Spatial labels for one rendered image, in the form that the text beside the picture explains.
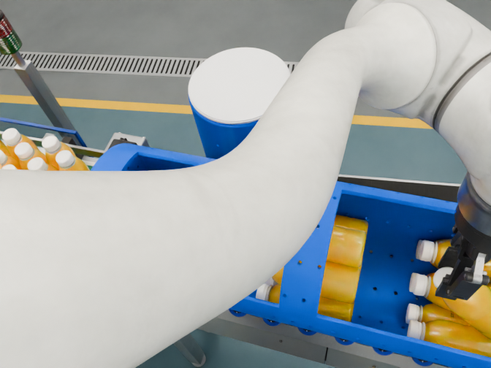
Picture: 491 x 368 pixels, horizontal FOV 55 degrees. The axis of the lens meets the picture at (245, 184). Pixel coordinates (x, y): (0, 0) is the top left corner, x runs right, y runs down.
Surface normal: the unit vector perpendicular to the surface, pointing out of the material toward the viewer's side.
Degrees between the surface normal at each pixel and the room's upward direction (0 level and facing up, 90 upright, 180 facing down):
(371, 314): 23
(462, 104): 60
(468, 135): 84
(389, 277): 19
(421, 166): 0
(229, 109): 0
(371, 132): 0
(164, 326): 80
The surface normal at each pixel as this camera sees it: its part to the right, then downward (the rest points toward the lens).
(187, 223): 0.57, -0.48
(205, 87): -0.11, -0.55
